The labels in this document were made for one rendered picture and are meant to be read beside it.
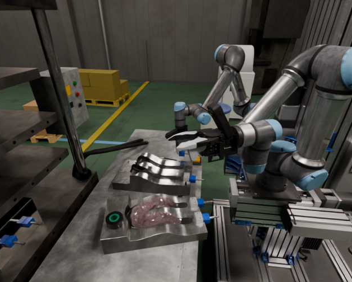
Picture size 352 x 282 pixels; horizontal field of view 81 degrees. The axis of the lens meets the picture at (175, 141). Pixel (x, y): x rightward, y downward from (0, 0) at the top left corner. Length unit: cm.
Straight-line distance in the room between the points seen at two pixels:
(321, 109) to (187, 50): 642
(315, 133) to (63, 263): 118
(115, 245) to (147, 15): 673
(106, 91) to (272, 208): 459
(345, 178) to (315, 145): 54
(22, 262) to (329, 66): 146
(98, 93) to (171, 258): 465
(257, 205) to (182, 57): 633
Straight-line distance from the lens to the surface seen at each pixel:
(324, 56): 85
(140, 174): 131
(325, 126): 88
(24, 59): 945
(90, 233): 125
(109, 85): 514
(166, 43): 716
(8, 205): 126
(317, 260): 207
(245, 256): 187
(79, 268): 116
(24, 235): 137
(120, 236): 106
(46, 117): 137
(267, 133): 70
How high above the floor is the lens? 174
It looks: 30 degrees down
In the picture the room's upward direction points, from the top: straight up
